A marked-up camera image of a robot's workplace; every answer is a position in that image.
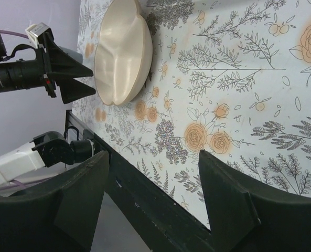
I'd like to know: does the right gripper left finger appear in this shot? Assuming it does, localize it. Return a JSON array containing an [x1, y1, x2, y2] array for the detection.
[[0, 151, 110, 251]]

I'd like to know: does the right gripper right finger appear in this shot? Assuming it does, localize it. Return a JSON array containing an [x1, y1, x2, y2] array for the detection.
[[198, 150, 311, 251]]

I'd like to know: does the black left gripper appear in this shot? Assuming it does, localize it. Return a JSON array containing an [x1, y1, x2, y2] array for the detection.
[[0, 30, 96, 104]]

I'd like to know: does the cream divided plate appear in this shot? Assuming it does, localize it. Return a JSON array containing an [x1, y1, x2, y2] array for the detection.
[[94, 0, 153, 106]]

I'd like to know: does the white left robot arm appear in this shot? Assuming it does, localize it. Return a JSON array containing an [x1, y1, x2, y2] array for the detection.
[[0, 23, 96, 185]]

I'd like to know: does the floral table mat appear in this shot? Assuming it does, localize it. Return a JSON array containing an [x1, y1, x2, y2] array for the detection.
[[72, 1, 311, 225]]

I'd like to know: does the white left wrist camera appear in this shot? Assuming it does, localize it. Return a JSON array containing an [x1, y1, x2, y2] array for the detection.
[[25, 23, 53, 49]]

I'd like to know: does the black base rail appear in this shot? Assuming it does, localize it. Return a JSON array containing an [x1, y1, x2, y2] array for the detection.
[[65, 110, 213, 251]]

